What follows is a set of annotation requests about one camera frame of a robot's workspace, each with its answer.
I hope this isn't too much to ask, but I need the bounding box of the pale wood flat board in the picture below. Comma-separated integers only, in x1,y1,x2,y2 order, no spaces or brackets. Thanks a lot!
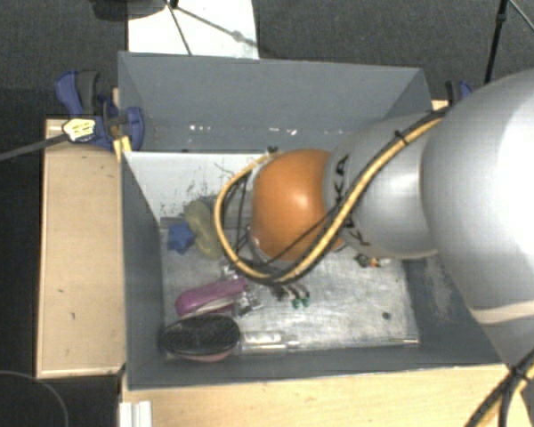
35,117,127,380

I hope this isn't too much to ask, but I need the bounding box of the blue toy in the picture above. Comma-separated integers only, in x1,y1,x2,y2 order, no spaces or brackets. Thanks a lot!
167,222,197,254

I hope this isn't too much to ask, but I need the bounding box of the clear plastic object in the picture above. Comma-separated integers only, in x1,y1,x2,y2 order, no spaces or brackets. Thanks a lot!
241,331,302,351

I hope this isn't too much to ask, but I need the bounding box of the black cylinder on white bracket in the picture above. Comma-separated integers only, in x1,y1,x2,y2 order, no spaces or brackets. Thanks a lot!
354,252,392,270

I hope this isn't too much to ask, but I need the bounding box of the purple brush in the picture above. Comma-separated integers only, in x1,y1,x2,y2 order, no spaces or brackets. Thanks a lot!
174,278,249,318

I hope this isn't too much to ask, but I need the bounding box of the grey metal bin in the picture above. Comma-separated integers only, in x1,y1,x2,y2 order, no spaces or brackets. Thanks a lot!
115,50,513,391

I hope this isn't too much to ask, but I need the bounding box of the black bristle brush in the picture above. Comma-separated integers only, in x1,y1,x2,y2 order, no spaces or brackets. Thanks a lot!
158,312,242,365

